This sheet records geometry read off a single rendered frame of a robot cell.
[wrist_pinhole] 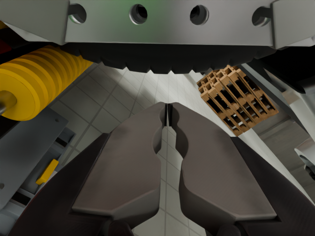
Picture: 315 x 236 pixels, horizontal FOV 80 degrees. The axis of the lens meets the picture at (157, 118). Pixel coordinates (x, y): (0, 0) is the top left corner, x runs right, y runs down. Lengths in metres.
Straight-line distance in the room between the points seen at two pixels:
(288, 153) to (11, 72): 12.64
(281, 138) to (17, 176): 11.62
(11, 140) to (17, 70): 0.35
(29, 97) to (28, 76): 0.02
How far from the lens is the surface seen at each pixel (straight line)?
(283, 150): 12.40
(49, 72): 0.25
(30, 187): 0.62
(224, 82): 4.16
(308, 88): 0.35
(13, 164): 0.54
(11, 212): 0.56
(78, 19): 0.18
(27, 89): 0.22
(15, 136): 0.58
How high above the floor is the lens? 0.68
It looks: 23 degrees down
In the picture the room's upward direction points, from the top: 51 degrees clockwise
